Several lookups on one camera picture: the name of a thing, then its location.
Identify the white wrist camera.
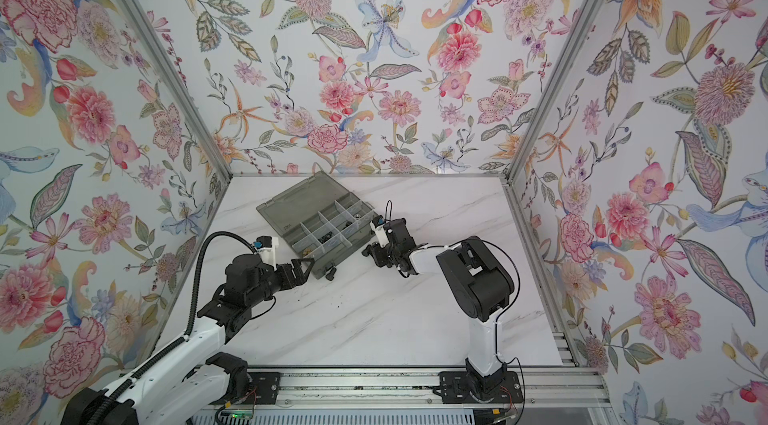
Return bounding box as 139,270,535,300
253,236,279,266
371,215,389,248

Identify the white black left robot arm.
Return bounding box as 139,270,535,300
62,252,315,424

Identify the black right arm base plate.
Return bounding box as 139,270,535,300
438,367,524,405

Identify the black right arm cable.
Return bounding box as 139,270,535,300
479,238,526,420

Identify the black hex bolt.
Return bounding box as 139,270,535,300
325,267,337,281

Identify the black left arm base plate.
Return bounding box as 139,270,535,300
242,372,282,406

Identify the grey plastic organizer box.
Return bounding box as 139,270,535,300
257,172,377,275

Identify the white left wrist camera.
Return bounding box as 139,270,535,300
253,236,279,266

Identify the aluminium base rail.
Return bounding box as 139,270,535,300
248,366,611,411

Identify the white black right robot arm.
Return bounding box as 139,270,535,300
362,216,520,396

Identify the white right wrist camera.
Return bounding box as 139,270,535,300
371,215,389,248

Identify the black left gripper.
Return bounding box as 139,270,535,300
245,256,315,310

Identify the aluminium corner frame post right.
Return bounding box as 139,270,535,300
505,0,605,185

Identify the aluminium corner frame post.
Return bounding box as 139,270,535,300
115,0,233,185
505,0,605,185

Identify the aluminium corner frame post left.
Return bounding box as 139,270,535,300
115,0,233,185

